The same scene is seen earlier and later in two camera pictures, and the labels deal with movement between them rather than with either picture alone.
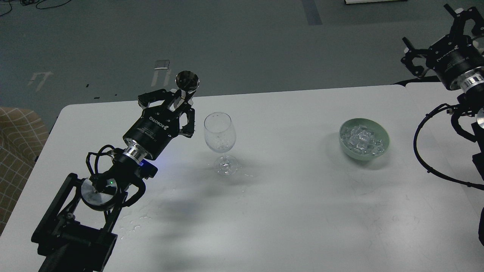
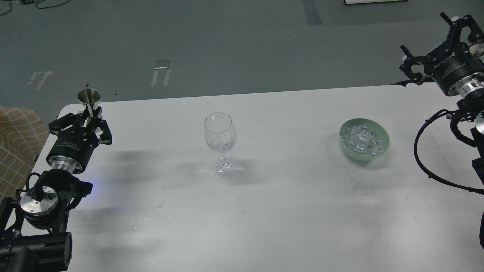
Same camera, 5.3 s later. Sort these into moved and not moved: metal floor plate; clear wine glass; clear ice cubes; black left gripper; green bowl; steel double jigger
Moved: black left gripper; steel double jigger
Not moved: metal floor plate; clear ice cubes; green bowl; clear wine glass
